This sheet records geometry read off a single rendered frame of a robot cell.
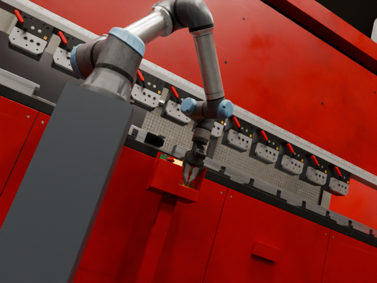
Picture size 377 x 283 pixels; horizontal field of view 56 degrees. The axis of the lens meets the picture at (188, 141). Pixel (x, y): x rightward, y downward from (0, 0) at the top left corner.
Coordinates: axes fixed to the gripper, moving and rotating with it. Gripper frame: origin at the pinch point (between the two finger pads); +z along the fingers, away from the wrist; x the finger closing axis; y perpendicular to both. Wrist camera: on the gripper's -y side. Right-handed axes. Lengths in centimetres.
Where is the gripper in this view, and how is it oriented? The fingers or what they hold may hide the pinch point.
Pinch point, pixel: (187, 182)
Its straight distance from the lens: 150.4
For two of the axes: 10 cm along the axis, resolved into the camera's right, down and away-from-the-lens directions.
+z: -3.1, 9.3, -2.0
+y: -2.2, 1.4, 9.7
